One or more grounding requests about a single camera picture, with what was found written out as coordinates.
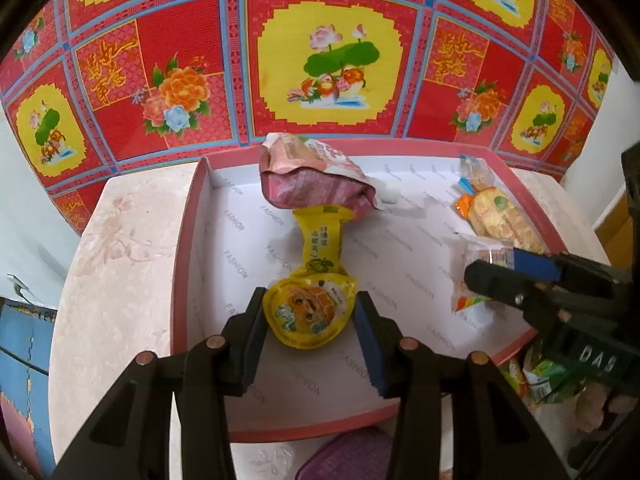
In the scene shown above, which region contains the green pea snack bag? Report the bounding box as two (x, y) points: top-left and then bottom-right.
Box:
(522, 338), (586, 406)

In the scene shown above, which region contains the orange cracker pack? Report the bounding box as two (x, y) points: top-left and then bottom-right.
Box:
(454, 186), (547, 255)

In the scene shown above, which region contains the white pink snack packet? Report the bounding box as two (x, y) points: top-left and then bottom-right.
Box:
(451, 234), (515, 312)

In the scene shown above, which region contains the clear blue candy packet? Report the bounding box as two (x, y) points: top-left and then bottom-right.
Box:
(458, 155), (495, 196)

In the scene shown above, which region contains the yellow jelly cup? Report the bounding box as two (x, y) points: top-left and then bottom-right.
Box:
(262, 273), (358, 350)

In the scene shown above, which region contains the yellow green candy packet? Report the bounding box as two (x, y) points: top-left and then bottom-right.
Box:
(293, 205), (355, 276)

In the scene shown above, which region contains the pink peach jelly pouch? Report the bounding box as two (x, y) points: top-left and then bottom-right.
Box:
(259, 132), (400, 220)

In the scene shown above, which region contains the person's right hand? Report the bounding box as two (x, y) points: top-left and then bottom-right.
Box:
(575, 382), (638, 434)

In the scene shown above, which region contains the blue floor mat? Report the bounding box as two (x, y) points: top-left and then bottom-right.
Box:
(1, 298), (55, 479)

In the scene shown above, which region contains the pink shallow cardboard box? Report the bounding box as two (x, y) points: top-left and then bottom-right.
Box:
(170, 139), (565, 443)

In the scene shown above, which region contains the red floral patterned cloth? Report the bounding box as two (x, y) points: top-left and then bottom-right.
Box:
(1, 0), (614, 231)

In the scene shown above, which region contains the black cable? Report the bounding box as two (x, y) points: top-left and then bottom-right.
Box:
(0, 343), (51, 376)

